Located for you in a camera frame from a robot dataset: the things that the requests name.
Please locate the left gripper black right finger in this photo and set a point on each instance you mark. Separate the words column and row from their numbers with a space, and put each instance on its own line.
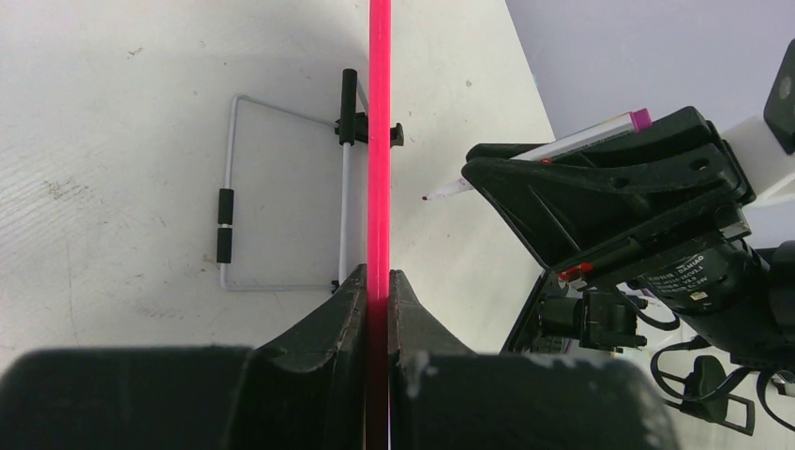
column 445, row 396

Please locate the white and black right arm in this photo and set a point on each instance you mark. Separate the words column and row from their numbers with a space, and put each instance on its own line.
column 752, row 333

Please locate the white wire whiteboard stand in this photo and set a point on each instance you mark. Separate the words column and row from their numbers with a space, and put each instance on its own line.
column 290, row 205

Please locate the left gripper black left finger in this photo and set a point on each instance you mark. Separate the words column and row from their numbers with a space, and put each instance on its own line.
column 302, row 390

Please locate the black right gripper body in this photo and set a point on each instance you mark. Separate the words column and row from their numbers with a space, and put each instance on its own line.
column 695, row 281

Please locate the pink marker pen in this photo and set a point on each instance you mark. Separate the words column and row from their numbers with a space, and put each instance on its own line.
column 621, row 125

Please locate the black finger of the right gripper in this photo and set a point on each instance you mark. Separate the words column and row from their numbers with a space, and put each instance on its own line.
column 642, row 140
column 609, row 217

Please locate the black whiteboard clip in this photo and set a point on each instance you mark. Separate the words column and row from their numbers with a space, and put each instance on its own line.
column 397, row 135

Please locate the pink-framed whiteboard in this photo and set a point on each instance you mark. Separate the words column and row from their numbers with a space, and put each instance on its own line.
column 378, row 222

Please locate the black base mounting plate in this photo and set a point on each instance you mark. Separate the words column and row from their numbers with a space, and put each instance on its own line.
column 525, row 336

